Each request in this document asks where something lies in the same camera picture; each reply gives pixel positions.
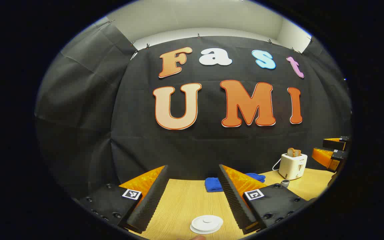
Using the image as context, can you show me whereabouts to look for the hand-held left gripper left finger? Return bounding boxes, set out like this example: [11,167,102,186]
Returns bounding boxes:
[78,165,170,234]

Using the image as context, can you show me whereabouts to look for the white toaster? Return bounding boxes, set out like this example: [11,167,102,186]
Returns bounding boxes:
[278,153,308,180]

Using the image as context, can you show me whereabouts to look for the white teacup lid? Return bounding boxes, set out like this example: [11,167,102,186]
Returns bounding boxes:
[192,215,224,231]

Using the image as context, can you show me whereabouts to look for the white saucer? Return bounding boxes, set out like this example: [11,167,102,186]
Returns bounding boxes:
[190,223,223,235]

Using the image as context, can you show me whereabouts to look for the blue cloth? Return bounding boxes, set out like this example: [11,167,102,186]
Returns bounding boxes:
[205,173,266,193]

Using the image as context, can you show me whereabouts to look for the black backdrop cloth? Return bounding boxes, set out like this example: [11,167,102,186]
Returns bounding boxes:
[35,21,352,200]

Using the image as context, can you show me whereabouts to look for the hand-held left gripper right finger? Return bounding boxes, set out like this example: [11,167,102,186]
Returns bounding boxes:
[217,164,310,235]

